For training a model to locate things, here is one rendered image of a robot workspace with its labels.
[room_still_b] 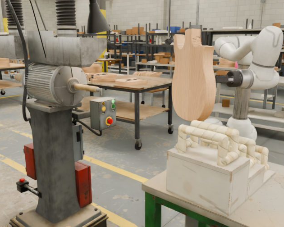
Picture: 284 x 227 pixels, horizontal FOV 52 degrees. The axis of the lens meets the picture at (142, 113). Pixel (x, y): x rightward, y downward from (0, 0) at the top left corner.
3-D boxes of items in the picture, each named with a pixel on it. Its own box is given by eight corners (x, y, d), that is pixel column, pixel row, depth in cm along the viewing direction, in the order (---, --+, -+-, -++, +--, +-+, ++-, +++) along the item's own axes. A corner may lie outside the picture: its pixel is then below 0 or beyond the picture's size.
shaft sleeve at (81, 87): (73, 85, 170) (77, 82, 172) (75, 89, 172) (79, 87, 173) (93, 88, 159) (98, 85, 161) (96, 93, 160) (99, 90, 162)
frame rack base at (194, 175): (165, 190, 117) (166, 151, 113) (186, 178, 128) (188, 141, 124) (228, 218, 99) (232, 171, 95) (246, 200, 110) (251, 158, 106)
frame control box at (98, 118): (71, 133, 208) (69, 98, 201) (94, 127, 224) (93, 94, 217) (94, 141, 193) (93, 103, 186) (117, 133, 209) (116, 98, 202)
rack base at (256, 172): (186, 178, 127) (187, 158, 125) (205, 166, 139) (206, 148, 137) (247, 201, 110) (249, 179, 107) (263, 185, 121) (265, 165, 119)
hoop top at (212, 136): (176, 132, 109) (176, 124, 108) (181, 130, 112) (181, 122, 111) (225, 146, 96) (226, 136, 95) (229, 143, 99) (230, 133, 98)
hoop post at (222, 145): (214, 165, 100) (216, 138, 98) (219, 161, 102) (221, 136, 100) (223, 167, 98) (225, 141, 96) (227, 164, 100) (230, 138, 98)
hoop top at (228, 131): (188, 128, 115) (189, 120, 115) (193, 126, 117) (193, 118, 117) (236, 139, 102) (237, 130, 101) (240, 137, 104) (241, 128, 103)
